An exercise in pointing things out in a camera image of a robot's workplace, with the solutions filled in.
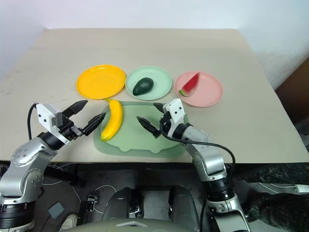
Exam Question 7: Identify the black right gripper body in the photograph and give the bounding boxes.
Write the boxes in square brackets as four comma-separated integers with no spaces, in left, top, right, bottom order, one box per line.
[159,112,173,136]

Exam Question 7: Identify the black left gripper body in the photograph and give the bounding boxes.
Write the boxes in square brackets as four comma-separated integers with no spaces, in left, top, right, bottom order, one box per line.
[57,115,84,141]

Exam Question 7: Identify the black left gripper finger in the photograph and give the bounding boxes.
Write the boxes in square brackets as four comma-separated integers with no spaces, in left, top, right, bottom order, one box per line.
[81,113,106,136]
[62,100,88,119]

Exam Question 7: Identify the light green plastic plate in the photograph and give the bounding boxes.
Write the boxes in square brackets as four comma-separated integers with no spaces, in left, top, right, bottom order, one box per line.
[125,65,173,102]

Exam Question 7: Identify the yellow plastic plate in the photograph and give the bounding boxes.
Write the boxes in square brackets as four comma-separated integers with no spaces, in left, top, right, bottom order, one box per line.
[76,64,126,101]

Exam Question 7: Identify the pink plastic plate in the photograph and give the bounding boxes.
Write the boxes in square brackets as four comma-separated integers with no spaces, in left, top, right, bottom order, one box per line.
[174,71,224,108]

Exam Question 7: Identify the yellow banana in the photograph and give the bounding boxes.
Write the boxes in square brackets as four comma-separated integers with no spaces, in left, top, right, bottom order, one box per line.
[100,98,124,143]

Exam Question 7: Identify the light green silicone mat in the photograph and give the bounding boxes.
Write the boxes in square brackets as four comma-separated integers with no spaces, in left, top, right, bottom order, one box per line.
[93,101,190,159]

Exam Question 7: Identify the dark green avocado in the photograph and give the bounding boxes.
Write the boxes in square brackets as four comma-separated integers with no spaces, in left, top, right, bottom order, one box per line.
[132,77,155,97]

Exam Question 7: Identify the red watermelon slice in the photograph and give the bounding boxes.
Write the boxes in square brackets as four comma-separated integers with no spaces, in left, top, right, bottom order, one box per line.
[178,72,201,98]

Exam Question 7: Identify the small black floor device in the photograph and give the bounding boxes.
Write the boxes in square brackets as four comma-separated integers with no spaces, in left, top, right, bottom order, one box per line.
[85,193,98,213]

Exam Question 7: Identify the grey square block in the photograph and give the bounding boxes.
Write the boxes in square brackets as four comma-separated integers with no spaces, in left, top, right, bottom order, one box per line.
[48,203,66,218]

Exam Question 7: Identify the dark rounded robot leg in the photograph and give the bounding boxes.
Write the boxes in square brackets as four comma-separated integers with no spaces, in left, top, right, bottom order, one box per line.
[168,186,201,232]
[100,187,143,221]

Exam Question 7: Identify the white shoe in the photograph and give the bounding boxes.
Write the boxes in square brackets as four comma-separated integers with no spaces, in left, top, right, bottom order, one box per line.
[58,212,79,232]

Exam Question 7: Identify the grey robot torso top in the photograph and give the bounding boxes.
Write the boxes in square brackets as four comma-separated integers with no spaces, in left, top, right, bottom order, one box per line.
[59,218,201,232]

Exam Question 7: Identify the brown wooden furniture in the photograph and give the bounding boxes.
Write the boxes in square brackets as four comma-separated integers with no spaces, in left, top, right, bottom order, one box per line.
[274,57,309,127]

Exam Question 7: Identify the white power adapter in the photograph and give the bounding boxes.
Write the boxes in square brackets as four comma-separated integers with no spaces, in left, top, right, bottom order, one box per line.
[293,184,309,194]

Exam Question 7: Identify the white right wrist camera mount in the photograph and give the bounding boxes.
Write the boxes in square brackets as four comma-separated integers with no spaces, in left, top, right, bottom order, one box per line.
[162,98,190,136]

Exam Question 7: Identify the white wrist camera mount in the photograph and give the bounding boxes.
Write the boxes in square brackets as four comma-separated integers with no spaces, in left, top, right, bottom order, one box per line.
[162,98,190,136]
[36,103,73,145]

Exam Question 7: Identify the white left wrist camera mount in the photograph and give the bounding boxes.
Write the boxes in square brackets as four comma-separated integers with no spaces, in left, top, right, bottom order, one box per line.
[36,103,73,145]

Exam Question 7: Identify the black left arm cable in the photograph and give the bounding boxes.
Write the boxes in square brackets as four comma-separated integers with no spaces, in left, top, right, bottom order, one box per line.
[27,103,40,141]

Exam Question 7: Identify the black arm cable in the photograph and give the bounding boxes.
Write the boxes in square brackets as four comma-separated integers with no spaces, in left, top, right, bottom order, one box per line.
[27,103,40,141]
[159,119,236,180]

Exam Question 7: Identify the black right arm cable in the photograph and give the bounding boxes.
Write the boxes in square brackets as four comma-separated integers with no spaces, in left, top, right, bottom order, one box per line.
[159,119,236,180]

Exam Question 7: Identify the thin white floor cable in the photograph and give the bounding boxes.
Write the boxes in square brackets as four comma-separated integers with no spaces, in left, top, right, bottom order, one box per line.
[71,184,117,214]

